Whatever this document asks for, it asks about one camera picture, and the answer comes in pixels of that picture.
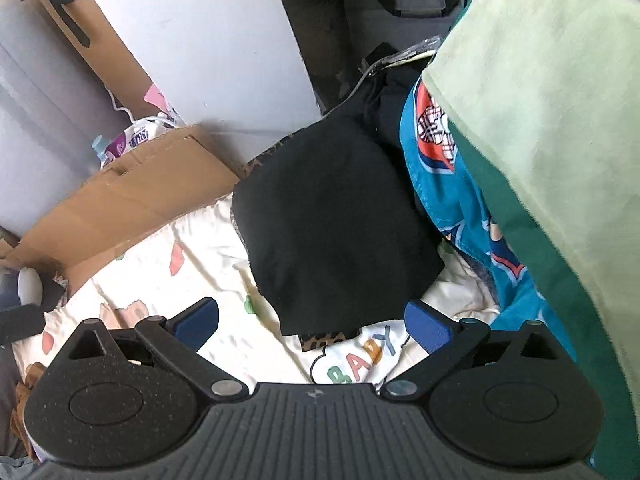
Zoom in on brown cardboard sheet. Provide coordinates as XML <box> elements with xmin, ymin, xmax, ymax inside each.
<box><xmin>1</xmin><ymin>0</ymin><xmax>238</xmax><ymax>287</ymax></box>

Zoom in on teal printed cloth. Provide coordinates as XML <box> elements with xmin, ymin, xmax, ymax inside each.
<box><xmin>398</xmin><ymin>79</ymin><xmax>640</xmax><ymax>480</ymax></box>

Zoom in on purple white plastic package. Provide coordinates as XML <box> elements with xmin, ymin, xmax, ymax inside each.
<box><xmin>92</xmin><ymin>116</ymin><xmax>176</xmax><ymax>168</ymax></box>

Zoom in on blue denim jeans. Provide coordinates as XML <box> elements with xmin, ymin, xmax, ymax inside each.
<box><xmin>1</xmin><ymin>346</ymin><xmax>38</xmax><ymax>479</ymax></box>

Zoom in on cream patterned bed sheet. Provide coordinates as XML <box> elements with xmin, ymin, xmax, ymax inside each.
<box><xmin>8</xmin><ymin>194</ymin><xmax>501</xmax><ymax>391</ymax></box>

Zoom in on grey storage bag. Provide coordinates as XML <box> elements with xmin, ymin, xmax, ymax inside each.
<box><xmin>343</xmin><ymin>0</ymin><xmax>464</xmax><ymax>58</ymax></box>

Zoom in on light green blanket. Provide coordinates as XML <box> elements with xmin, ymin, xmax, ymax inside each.
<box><xmin>423</xmin><ymin>0</ymin><xmax>639</xmax><ymax>479</ymax></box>

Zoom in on brown hooded garment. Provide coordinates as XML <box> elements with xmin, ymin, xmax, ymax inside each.
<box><xmin>9</xmin><ymin>362</ymin><xmax>47</xmax><ymax>462</ymax></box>

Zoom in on black patterned jacket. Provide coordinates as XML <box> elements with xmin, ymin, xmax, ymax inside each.
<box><xmin>232</xmin><ymin>65</ymin><xmax>444</xmax><ymax>336</ymax></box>

